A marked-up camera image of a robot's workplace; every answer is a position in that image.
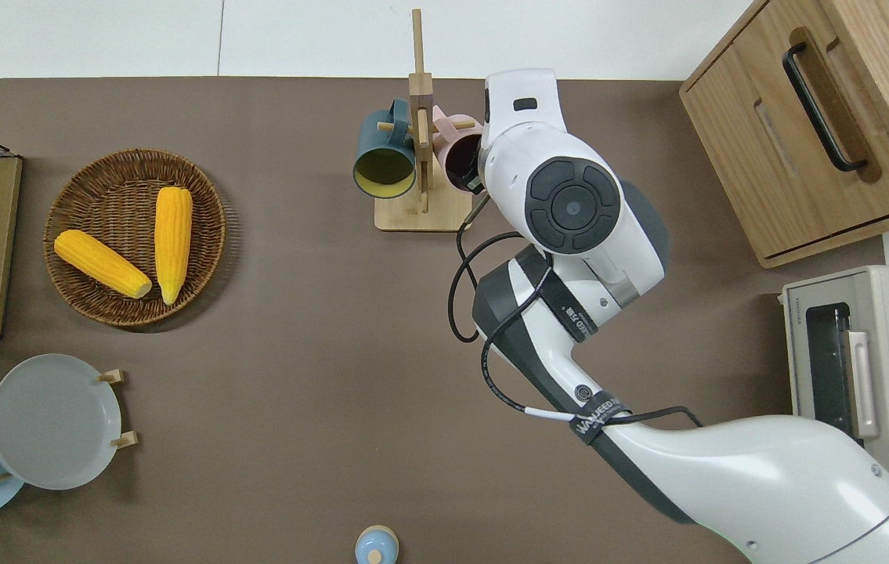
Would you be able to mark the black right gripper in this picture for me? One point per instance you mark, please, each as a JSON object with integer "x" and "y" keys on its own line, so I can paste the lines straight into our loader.
{"x": 477, "y": 176}

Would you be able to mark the pink mug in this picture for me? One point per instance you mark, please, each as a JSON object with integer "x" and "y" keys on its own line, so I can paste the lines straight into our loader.
{"x": 456, "y": 129}

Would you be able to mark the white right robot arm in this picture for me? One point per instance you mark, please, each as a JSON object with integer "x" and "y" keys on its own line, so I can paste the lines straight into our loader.
{"x": 573, "y": 207}

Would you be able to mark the wooden mug tree stand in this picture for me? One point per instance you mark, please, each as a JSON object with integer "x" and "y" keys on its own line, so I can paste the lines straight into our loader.
{"x": 444, "y": 211}

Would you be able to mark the dark mug with yellow inside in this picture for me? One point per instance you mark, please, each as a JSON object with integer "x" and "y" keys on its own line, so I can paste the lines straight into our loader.
{"x": 381, "y": 129}

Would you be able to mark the brown table mat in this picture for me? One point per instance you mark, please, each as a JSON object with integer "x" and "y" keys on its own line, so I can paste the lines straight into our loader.
{"x": 295, "y": 392}

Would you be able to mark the yellow corn cob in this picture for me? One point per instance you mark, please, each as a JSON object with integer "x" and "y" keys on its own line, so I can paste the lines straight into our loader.
{"x": 173, "y": 243}
{"x": 99, "y": 262}

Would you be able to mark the wooden cabinet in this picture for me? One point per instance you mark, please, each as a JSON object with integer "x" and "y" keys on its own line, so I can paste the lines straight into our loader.
{"x": 789, "y": 204}

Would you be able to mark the brown woven wicker tray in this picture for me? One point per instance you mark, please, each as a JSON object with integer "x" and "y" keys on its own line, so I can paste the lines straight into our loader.
{"x": 123, "y": 180}

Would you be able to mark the blue bell on wooden base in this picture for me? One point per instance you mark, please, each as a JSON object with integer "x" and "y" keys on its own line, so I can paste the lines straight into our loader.
{"x": 376, "y": 546}

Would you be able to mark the wooden plate rack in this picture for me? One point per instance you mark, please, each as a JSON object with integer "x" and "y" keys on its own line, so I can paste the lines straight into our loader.
{"x": 129, "y": 439}

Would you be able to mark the grey plate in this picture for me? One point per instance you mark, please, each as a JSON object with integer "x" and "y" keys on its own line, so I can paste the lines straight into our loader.
{"x": 52, "y": 423}

